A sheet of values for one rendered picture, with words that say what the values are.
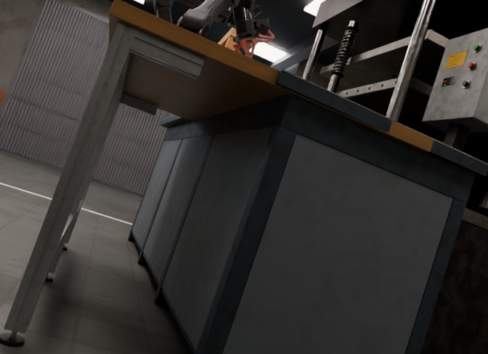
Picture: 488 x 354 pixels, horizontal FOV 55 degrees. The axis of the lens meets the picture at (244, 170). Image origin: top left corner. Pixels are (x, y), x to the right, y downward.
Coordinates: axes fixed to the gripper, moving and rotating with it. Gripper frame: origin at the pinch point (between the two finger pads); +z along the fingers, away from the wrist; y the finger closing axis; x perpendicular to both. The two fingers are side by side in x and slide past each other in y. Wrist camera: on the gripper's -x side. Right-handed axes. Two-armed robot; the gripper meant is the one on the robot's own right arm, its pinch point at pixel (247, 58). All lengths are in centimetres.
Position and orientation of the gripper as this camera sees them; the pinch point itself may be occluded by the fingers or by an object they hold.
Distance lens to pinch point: 190.1
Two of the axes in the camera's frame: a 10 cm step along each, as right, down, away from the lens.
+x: -9.4, 1.8, -3.0
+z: 1.6, 9.8, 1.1
